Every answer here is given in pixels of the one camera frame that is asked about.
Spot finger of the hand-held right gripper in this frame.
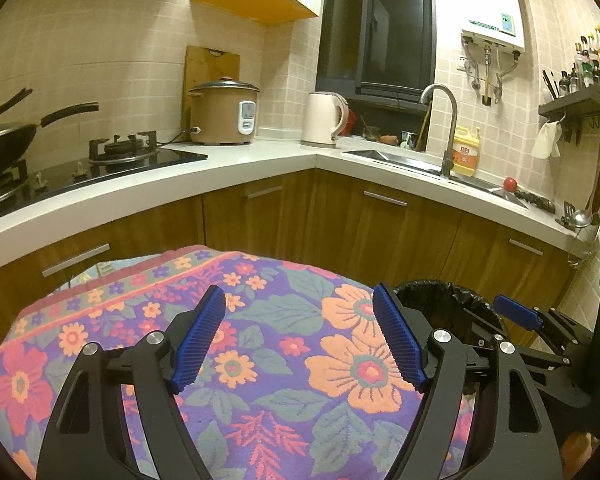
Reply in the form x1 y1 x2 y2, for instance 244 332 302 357
462 305 571 376
494 294 593 356

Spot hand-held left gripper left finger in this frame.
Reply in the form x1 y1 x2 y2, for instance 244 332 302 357
35 284 227 480

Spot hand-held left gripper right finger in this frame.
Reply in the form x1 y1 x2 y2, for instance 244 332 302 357
372 284 563 480

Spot black trash bin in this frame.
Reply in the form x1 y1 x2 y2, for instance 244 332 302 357
392 279 511 356

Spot floral tablecloth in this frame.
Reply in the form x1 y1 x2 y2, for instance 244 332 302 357
0 244 481 480

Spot dark scrubbing brush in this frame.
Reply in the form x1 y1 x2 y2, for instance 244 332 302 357
515 190 556 213

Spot steel ladle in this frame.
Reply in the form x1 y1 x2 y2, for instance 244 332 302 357
570 125 600 233

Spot wooden base cabinets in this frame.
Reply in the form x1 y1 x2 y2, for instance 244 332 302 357
0 167 588 321

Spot yellow detergent bottle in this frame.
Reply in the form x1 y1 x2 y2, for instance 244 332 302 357
450 126 482 178

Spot white hanging cloth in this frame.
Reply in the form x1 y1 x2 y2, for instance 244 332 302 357
530 120 563 159

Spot steel sink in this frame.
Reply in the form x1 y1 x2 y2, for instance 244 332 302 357
341 147 529 211

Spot steel faucet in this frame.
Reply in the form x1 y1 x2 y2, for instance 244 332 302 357
419 84 460 179

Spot black gas stove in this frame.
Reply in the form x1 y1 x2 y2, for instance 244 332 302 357
0 130 209 226

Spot brown rice cooker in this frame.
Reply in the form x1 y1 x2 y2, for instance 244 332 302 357
188 76 261 147

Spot cream electric kettle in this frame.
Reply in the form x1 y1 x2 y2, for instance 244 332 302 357
300 91 350 149

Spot row of condiment bottles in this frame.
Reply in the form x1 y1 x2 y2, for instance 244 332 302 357
542 27 600 101

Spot wooden cutting board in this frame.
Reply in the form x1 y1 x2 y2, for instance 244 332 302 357
181 45 241 133

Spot black wok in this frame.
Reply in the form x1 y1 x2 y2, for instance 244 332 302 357
0 87 100 181

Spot dark window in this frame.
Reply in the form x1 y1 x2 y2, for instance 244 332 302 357
315 0 437 108

